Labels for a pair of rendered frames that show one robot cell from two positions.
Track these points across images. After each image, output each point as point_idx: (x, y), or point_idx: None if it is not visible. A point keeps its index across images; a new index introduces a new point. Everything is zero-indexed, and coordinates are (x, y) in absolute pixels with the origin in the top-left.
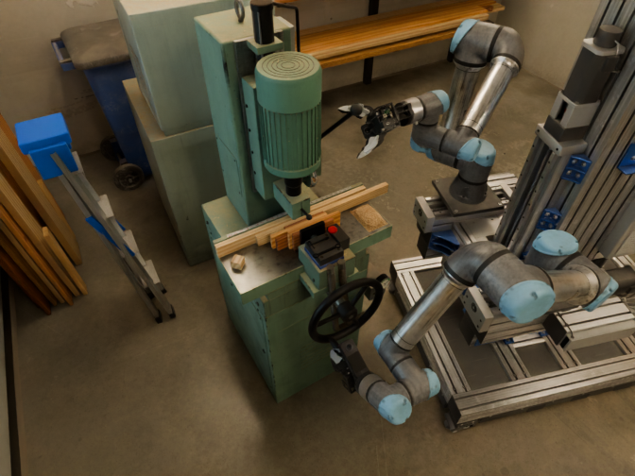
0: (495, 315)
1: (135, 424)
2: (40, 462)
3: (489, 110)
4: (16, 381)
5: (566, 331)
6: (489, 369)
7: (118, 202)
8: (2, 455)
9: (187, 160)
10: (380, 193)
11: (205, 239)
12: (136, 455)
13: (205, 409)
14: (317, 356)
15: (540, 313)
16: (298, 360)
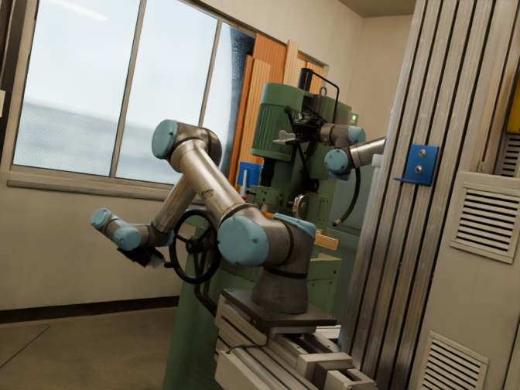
0: (230, 305)
1: (129, 347)
2: (100, 320)
3: (374, 142)
4: (154, 309)
5: (234, 345)
6: None
7: None
8: (100, 292)
9: (323, 252)
10: (326, 244)
11: None
12: (105, 348)
13: (145, 372)
14: (199, 377)
15: (161, 147)
16: (186, 353)
